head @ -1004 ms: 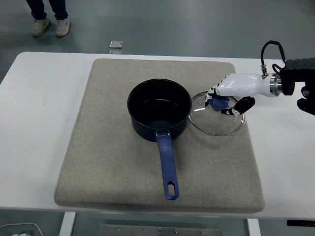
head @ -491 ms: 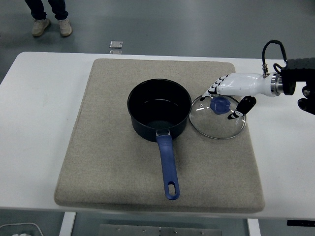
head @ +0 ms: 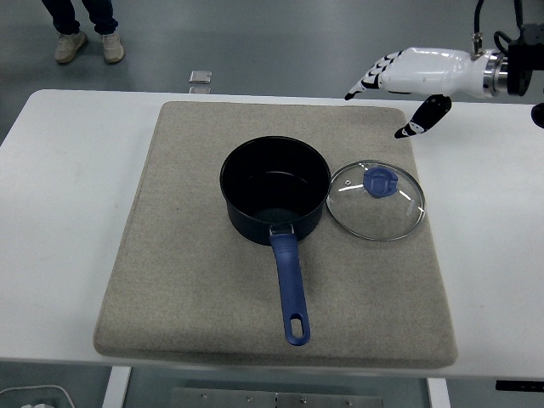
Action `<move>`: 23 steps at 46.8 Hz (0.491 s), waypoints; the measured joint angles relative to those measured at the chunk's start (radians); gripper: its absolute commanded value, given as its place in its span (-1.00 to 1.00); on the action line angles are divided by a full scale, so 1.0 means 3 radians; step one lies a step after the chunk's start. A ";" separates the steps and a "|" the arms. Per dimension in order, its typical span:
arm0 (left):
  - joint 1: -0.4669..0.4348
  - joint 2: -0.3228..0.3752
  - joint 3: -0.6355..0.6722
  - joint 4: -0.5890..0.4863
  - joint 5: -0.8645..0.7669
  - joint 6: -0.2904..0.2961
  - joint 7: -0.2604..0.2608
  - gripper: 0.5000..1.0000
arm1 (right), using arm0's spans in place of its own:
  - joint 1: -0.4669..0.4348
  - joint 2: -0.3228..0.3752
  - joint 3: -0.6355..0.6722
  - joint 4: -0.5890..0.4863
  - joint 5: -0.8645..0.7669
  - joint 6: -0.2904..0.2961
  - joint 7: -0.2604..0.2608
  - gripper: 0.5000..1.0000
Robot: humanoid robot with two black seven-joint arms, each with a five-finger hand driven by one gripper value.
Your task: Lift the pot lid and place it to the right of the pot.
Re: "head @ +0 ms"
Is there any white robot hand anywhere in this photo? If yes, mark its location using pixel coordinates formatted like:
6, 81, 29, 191
343, 46, 492, 140

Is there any glass pot lid blue knob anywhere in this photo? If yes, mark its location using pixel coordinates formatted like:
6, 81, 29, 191
325, 159, 427, 242

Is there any dark pot with blue handle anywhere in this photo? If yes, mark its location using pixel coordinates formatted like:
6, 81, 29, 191
219, 135, 332, 347

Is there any white table leg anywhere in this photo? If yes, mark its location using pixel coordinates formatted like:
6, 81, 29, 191
427, 377, 451, 408
103, 365, 132, 408

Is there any black table control panel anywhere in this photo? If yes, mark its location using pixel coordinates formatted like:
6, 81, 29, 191
495, 379, 544, 393

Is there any beige fabric mat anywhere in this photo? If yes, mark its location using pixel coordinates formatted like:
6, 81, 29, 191
93, 100, 459, 370

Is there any person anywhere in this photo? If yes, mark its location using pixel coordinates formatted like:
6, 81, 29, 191
41, 0, 126, 65

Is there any grey metal plate with screws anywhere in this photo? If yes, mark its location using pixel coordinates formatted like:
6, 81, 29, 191
171, 386, 384, 408

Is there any white cable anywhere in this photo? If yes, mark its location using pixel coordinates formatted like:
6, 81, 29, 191
0, 383, 74, 408

